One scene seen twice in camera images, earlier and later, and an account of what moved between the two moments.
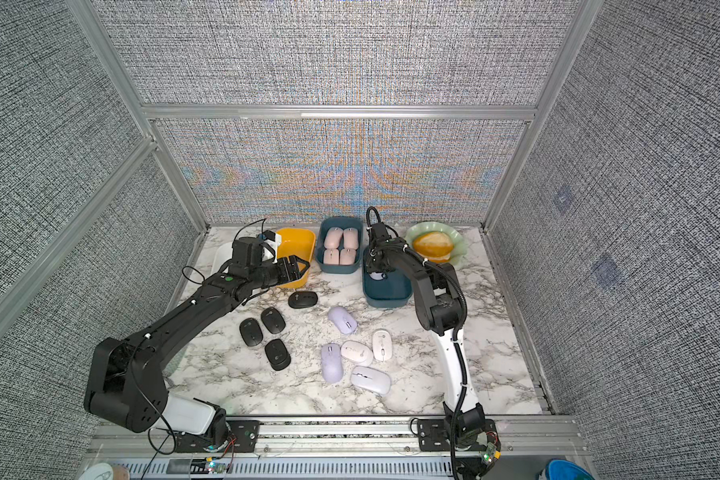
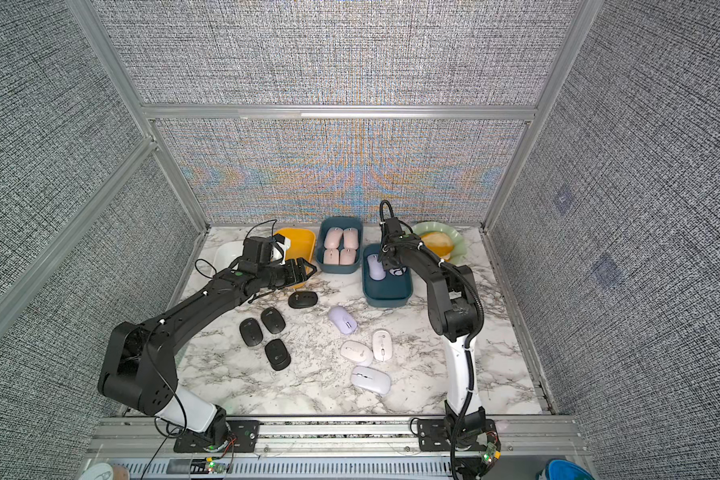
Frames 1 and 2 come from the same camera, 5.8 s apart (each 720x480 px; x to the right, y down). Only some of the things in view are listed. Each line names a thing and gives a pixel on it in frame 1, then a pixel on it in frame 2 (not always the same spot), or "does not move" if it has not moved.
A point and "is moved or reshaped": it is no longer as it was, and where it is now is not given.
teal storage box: (386, 289) does not move
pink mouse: (331, 257) does not move
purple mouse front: (331, 362) is moved or reshaped
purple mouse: (344, 321) does not move
